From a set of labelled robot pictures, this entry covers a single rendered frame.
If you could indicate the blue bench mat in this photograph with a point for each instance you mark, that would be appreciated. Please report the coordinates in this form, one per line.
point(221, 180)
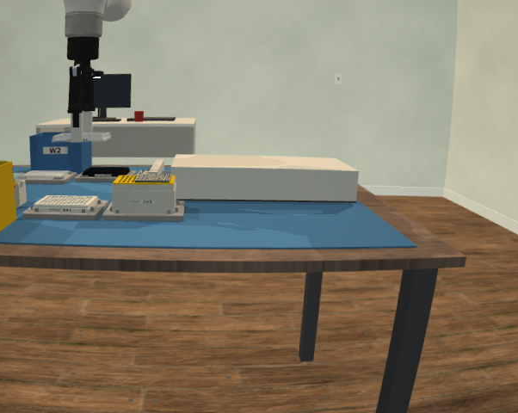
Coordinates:
point(234, 225)

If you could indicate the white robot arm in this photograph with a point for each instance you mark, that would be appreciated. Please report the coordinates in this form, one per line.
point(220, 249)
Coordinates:
point(85, 17)

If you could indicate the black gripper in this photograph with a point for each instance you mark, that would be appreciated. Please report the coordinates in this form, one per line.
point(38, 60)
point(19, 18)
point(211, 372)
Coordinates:
point(82, 49)

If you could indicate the blue bin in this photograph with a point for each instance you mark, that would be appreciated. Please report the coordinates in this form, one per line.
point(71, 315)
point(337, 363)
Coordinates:
point(45, 155)

